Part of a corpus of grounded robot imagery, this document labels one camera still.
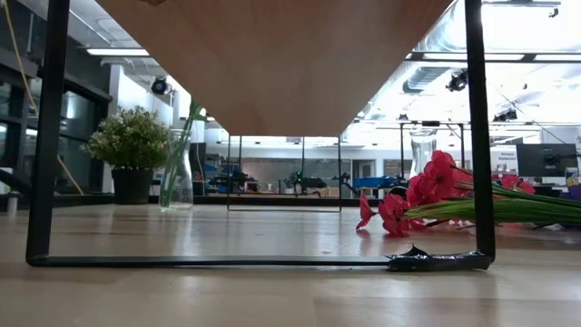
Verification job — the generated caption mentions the yellow artificial tulip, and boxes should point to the yellow artificial tulip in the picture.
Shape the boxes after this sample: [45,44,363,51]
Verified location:
[174,100,208,208]

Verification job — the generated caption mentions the blue covered workbench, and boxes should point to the blue covered workbench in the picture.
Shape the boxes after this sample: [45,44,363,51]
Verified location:
[352,176,400,189]

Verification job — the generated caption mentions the clear glass vase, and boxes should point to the clear glass vase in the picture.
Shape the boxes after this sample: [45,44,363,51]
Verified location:
[409,129,438,179]
[158,128,195,210]

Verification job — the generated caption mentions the potted green white-flowered plant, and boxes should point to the potted green white-flowered plant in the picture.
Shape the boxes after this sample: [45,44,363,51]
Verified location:
[80,104,170,205]

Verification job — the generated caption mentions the black tape patch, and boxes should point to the black tape patch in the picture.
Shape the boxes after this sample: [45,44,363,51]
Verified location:
[388,243,495,273]

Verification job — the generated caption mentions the ceiling light bar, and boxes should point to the ceiling light bar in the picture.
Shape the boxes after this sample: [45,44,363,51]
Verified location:
[85,47,151,58]

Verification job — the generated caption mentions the black computer monitor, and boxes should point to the black computer monitor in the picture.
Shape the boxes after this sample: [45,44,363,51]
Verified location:
[516,143,578,178]

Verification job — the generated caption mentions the thick yellow extension cable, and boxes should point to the thick yellow extension cable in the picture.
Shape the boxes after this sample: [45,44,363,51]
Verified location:
[2,0,86,196]

